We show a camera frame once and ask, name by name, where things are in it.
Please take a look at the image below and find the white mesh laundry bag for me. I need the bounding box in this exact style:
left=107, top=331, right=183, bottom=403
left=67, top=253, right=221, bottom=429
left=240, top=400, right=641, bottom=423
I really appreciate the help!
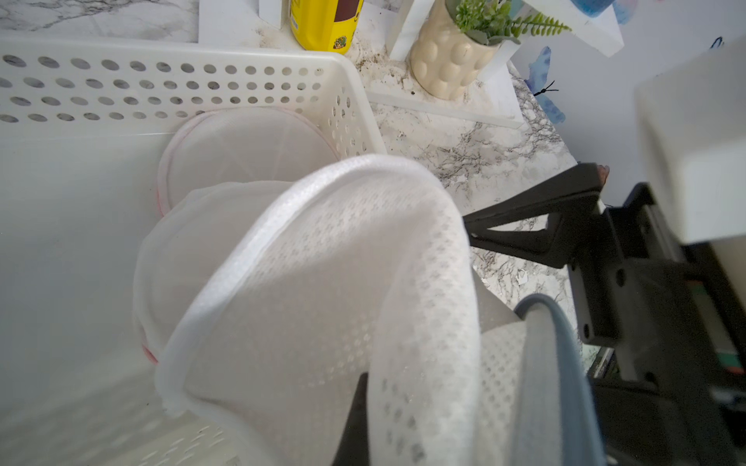
left=153, top=153, right=607, bottom=466

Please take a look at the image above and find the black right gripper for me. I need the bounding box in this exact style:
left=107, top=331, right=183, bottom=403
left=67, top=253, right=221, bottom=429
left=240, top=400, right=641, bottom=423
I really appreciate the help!
left=568, top=184, right=745, bottom=465

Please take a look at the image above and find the green artificial plant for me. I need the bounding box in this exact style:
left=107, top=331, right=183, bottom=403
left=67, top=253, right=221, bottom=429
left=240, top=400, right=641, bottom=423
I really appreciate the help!
left=445, top=0, right=572, bottom=47

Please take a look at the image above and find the pink trimmed mesh bag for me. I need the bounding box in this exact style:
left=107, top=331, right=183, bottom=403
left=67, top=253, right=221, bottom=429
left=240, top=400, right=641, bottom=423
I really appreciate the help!
left=157, top=107, right=340, bottom=215
left=133, top=181, right=293, bottom=363

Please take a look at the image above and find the yellow plastic bottle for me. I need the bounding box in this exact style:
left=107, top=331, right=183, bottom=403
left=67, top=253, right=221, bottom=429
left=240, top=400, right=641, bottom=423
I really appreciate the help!
left=289, top=0, right=363, bottom=54

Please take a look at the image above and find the cream bubble plant pot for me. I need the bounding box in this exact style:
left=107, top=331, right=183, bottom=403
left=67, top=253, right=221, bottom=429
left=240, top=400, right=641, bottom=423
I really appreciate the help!
left=409, top=1, right=502, bottom=100

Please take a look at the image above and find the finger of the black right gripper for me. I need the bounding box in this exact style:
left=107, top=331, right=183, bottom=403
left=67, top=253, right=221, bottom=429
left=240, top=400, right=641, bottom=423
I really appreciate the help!
left=464, top=163, right=603, bottom=269

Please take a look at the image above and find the white tiered wooden shelf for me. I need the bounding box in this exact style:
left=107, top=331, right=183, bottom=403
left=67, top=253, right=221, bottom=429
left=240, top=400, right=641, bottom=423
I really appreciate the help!
left=197, top=0, right=625, bottom=129

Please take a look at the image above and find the white perforated plastic basket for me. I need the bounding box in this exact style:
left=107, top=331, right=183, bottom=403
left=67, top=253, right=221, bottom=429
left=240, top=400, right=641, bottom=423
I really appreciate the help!
left=1, top=31, right=385, bottom=465

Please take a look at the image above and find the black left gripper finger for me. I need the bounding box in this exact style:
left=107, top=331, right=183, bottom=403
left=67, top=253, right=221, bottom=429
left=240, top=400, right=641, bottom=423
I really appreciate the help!
left=332, top=373, right=370, bottom=466

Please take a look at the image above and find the blue granule jar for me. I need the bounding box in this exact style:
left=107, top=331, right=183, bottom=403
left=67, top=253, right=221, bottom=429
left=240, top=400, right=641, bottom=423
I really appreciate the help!
left=571, top=0, right=614, bottom=17

